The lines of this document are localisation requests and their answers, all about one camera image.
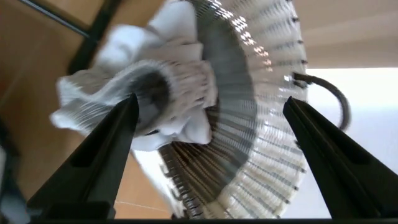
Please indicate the pale grey shorts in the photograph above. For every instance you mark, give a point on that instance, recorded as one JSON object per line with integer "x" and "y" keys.
{"x": 124, "y": 49}

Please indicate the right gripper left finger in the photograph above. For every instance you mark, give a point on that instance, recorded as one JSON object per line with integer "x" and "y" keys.
{"x": 93, "y": 180}

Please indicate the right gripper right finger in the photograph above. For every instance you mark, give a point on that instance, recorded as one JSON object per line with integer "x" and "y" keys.
{"x": 348, "y": 186}

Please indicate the white laundry basket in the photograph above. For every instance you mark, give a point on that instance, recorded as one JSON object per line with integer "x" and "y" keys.
{"x": 248, "y": 155}

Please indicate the black clothes rack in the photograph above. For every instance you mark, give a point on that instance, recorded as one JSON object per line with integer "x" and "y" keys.
{"x": 90, "y": 40}

